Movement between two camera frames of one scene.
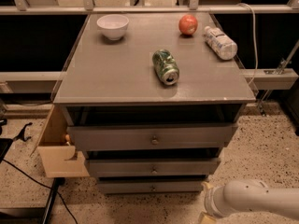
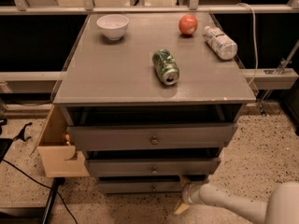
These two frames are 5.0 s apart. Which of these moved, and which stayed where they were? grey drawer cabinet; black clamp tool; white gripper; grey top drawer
Moved: white gripper
Stayed: grey top drawer; grey drawer cabinet; black clamp tool
